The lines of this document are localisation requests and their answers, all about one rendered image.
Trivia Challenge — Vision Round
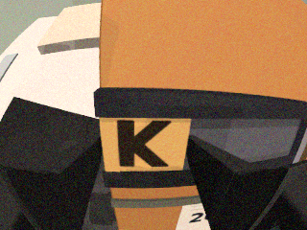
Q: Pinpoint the grey rectangular block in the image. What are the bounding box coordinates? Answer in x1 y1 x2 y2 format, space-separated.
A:
0 53 18 81

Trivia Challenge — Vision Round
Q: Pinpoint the tan letter tile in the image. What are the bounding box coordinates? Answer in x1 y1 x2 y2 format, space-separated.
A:
99 118 191 173

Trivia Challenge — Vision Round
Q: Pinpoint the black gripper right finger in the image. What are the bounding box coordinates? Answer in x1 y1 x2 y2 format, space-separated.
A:
185 134 307 230

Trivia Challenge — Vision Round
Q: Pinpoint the white paper ticket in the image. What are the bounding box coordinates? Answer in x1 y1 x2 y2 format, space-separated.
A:
176 204 211 230

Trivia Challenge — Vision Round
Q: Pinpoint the beige flat box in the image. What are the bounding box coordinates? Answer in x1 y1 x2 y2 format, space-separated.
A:
37 3 101 55

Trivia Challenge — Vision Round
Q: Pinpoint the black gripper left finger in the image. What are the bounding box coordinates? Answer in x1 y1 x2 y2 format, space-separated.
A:
0 134 103 230

